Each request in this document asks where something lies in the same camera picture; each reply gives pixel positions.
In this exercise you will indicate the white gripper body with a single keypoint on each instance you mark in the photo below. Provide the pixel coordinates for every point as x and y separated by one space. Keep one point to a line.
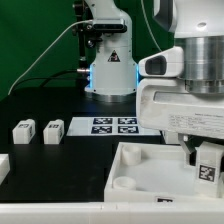
163 103

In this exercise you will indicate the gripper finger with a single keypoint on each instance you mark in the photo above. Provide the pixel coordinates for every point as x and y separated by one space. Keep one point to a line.
188 147

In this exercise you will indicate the white square tabletop tray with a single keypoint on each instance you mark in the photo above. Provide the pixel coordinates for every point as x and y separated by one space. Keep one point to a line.
152 173

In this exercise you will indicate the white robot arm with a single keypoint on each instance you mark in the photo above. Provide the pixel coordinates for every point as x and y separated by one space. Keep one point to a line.
198 28

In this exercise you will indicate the white sheet with markers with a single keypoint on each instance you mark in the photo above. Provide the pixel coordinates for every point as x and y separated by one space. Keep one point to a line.
108 126

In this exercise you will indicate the white block left edge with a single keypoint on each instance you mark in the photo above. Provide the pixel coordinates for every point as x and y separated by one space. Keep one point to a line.
4 166

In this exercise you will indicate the white front rail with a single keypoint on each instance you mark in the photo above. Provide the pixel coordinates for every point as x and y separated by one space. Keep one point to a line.
208 212

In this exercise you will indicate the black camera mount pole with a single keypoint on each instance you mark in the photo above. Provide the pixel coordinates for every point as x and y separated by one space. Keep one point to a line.
82 12

